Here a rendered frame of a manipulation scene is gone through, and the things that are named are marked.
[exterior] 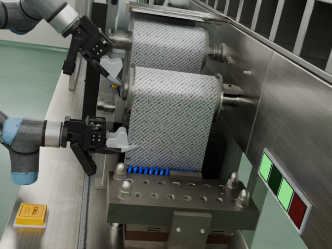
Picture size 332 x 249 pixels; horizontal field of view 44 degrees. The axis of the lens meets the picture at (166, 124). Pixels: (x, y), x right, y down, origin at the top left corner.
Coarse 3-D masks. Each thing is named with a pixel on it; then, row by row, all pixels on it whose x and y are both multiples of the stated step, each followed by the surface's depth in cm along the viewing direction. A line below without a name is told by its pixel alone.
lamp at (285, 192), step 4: (284, 180) 89; (284, 184) 89; (288, 184) 87; (284, 188) 89; (288, 188) 87; (280, 192) 90; (284, 192) 89; (288, 192) 87; (280, 196) 90; (284, 196) 88; (288, 196) 87; (280, 200) 90; (284, 200) 88; (288, 200) 87; (284, 204) 88; (288, 204) 86
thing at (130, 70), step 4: (132, 68) 116; (128, 72) 119; (132, 72) 114; (132, 76) 113; (132, 80) 113; (216, 80) 120; (128, 88) 113; (128, 92) 113; (128, 96) 113; (128, 100) 114; (216, 100) 117; (128, 104) 115; (216, 104) 118; (216, 108) 118
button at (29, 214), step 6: (24, 204) 113; (30, 204) 114; (36, 204) 114; (24, 210) 111; (30, 210) 111; (36, 210) 112; (42, 210) 112; (18, 216) 108; (24, 216) 108; (30, 216) 109; (36, 216) 109; (42, 216) 110; (18, 222) 108; (24, 222) 108; (30, 222) 109; (36, 222) 109; (42, 222) 109
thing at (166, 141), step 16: (144, 112) 115; (144, 128) 117; (160, 128) 118; (176, 128) 118; (192, 128) 119; (208, 128) 120; (128, 144) 118; (144, 144) 119; (160, 144) 120; (176, 144) 120; (192, 144) 121; (128, 160) 120; (144, 160) 121; (160, 160) 122; (176, 160) 122; (192, 160) 123
